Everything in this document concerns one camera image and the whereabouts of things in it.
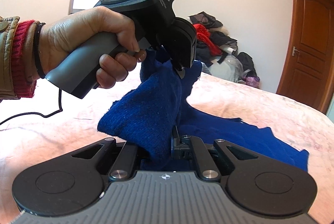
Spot blue knit garment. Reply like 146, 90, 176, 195
97, 51, 309, 171

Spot left forearm tan sleeve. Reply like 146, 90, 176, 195
1, 16, 44, 101

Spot pile of dark clothes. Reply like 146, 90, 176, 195
188, 11, 260, 88

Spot person's left hand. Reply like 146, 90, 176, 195
28, 6, 146, 89

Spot red garment on pile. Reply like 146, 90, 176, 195
193, 24, 222, 57

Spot pink bed blanket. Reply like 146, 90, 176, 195
1, 68, 333, 223

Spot brown wooden door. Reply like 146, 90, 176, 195
276, 0, 333, 113

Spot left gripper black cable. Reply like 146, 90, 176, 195
0, 88, 64, 126

